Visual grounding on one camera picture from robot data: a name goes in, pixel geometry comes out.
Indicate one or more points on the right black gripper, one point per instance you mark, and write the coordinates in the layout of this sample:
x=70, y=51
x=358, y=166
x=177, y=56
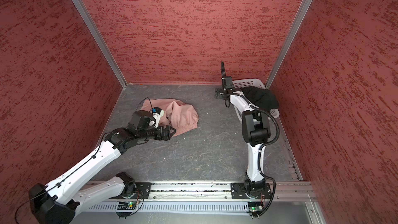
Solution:
x=218, y=94

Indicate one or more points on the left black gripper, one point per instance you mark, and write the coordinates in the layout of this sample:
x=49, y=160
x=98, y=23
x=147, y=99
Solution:
x=168, y=136

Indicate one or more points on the pink shorts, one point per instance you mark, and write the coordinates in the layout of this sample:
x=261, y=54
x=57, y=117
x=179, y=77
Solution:
x=177, y=114

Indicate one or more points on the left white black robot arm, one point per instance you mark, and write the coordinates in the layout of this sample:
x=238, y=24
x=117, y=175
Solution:
x=62, y=199

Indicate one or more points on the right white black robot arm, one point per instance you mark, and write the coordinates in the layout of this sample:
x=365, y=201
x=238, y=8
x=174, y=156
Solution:
x=255, y=129

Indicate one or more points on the black shorts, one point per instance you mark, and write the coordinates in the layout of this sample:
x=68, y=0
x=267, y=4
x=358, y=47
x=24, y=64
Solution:
x=262, y=98

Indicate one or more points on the white plastic basket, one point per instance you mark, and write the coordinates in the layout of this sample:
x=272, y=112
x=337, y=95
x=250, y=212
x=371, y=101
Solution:
x=253, y=82

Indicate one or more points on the left green circuit board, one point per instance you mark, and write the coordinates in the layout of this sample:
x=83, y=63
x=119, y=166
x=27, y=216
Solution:
x=126, y=206

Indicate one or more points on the green circuit board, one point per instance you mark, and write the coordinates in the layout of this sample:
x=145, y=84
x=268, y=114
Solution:
x=255, y=207
x=126, y=206

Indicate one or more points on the right green circuit board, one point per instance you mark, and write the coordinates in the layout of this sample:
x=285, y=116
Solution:
x=255, y=207

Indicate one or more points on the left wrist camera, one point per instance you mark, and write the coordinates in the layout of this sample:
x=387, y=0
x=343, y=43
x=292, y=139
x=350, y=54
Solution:
x=157, y=113

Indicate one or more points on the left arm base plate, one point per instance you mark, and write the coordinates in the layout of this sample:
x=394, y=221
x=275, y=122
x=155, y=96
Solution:
x=143, y=189

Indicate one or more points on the white slotted cable duct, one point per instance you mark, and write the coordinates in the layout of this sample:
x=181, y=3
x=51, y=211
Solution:
x=229, y=208

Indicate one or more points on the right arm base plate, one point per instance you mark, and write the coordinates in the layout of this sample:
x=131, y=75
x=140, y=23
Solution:
x=255, y=190

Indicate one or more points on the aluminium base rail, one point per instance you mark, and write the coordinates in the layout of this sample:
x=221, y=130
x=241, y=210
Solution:
x=161, y=191

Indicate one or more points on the right aluminium corner post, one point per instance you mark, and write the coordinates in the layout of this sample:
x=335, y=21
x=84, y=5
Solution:
x=297, y=21

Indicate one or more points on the aluminium corner post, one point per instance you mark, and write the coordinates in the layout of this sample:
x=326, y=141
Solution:
x=84, y=13
x=297, y=21

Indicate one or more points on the left aluminium corner post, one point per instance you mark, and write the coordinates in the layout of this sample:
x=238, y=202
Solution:
x=84, y=13

